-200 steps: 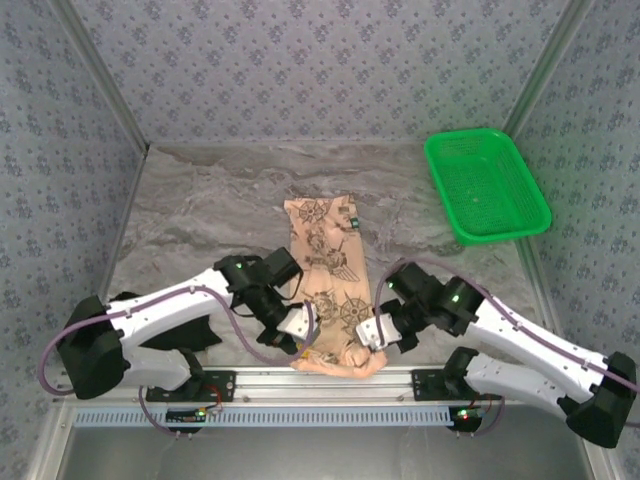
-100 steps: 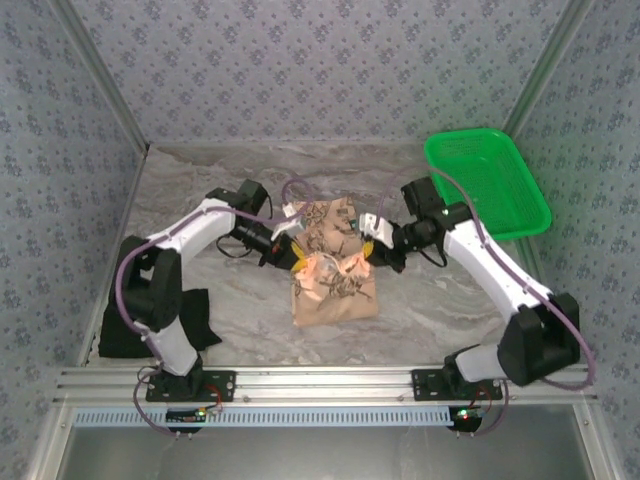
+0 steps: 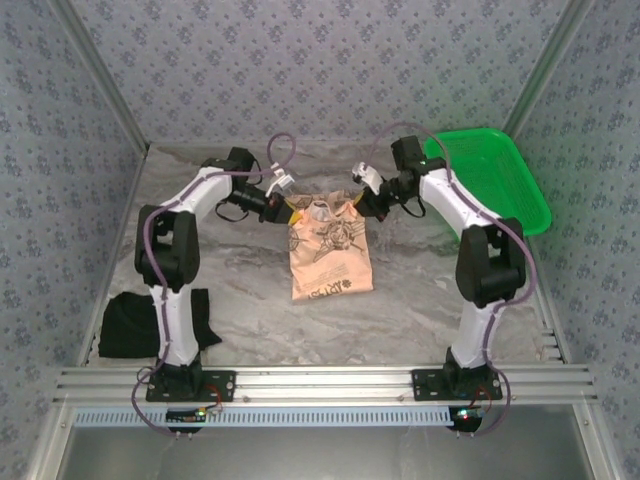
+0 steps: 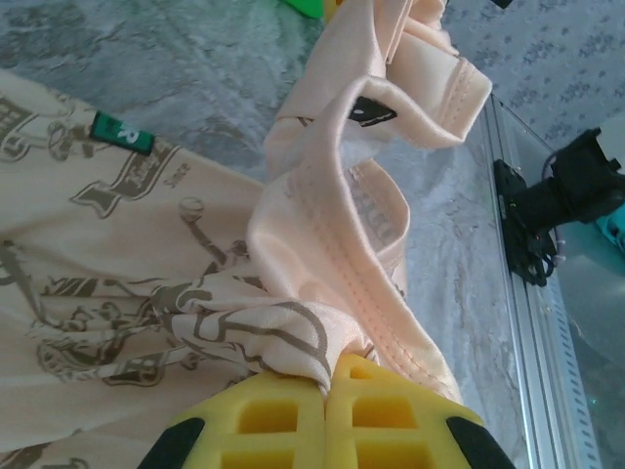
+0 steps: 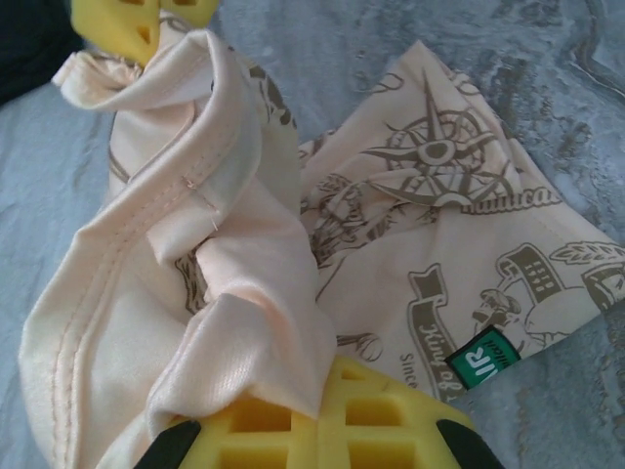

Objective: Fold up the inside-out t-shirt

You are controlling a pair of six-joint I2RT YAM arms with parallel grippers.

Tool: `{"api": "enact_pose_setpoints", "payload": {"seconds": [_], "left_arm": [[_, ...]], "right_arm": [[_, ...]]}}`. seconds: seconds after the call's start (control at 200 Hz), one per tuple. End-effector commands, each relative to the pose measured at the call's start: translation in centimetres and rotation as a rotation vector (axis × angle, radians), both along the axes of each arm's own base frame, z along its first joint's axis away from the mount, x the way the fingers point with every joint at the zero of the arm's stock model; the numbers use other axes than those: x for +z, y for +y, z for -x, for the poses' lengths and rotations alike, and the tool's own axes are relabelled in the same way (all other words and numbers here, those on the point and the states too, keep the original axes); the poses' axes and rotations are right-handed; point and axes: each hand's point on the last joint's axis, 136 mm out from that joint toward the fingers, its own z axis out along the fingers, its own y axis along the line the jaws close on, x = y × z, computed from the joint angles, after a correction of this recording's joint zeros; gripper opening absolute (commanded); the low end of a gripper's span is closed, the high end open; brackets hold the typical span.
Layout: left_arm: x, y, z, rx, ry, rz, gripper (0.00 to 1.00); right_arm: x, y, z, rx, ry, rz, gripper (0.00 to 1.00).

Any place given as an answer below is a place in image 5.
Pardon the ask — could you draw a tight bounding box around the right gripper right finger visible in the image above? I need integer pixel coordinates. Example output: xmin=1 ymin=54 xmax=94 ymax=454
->
xmin=318 ymin=355 xmax=500 ymax=469

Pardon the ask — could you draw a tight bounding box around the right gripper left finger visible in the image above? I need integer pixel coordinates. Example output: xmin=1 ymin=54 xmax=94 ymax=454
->
xmin=136 ymin=396 xmax=322 ymax=469

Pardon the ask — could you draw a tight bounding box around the peach printed t-shirt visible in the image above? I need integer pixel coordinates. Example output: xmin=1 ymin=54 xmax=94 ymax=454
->
xmin=17 ymin=9 xmax=625 ymax=469

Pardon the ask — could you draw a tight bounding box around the black folded t-shirt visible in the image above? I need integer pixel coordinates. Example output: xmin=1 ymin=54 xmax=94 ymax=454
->
xmin=0 ymin=0 xmax=77 ymax=107

